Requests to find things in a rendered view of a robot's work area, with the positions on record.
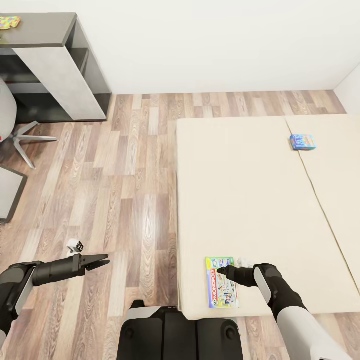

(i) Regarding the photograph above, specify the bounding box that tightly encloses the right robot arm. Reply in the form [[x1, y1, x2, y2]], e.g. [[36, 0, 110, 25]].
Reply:
[[217, 256, 353, 360]]

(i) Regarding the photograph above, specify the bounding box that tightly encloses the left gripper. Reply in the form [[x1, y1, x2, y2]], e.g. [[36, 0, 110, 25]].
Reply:
[[50, 253, 110, 283]]

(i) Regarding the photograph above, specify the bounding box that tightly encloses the board game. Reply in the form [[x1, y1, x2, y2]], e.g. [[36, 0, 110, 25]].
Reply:
[[290, 134, 317, 150], [205, 256, 240, 309]]

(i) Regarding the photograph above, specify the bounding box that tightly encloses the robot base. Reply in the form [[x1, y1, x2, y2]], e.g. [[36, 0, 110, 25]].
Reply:
[[116, 300, 244, 360]]

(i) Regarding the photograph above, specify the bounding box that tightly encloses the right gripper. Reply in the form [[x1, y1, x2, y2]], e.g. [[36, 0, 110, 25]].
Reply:
[[217, 265, 252, 288]]

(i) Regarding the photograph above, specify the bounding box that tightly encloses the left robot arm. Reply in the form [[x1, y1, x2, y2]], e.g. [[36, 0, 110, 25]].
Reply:
[[0, 238, 110, 352]]

